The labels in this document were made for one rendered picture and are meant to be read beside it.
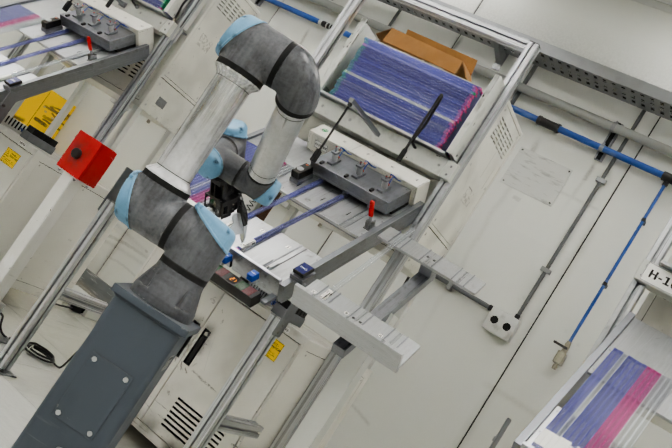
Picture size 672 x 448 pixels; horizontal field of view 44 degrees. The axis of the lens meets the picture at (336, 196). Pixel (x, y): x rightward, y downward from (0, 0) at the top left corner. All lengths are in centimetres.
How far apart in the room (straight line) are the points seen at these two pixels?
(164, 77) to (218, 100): 198
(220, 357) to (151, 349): 101
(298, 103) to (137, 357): 64
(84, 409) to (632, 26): 363
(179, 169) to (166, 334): 35
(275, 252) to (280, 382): 43
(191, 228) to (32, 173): 183
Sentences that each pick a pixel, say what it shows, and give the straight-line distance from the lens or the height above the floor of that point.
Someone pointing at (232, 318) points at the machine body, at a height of 53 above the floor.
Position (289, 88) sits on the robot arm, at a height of 109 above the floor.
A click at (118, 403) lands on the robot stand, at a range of 179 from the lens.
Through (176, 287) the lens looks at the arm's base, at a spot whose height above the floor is 61.
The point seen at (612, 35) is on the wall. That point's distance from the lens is 469.
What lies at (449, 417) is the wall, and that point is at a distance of 417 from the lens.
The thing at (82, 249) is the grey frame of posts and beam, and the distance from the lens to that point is 279.
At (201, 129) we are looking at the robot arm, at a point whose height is 92.
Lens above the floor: 77
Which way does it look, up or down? 6 degrees up
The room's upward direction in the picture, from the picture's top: 33 degrees clockwise
